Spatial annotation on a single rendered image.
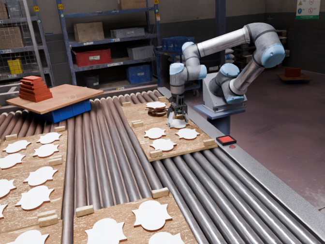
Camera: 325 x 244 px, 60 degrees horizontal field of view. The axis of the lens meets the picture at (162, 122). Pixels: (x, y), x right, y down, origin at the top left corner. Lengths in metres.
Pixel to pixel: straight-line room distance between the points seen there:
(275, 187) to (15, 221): 0.94
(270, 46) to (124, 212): 1.02
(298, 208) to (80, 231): 0.72
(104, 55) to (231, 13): 3.44
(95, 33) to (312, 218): 5.21
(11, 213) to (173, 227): 0.58
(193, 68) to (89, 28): 4.38
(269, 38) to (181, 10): 5.47
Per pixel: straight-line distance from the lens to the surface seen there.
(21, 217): 1.15
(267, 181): 1.20
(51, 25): 6.29
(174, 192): 1.11
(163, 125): 1.65
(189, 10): 7.01
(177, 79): 1.48
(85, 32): 5.74
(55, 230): 1.03
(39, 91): 2.12
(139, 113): 1.88
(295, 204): 1.11
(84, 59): 5.71
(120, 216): 1.01
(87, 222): 1.02
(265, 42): 1.53
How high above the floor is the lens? 1.57
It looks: 22 degrees down
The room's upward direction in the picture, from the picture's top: 5 degrees counter-clockwise
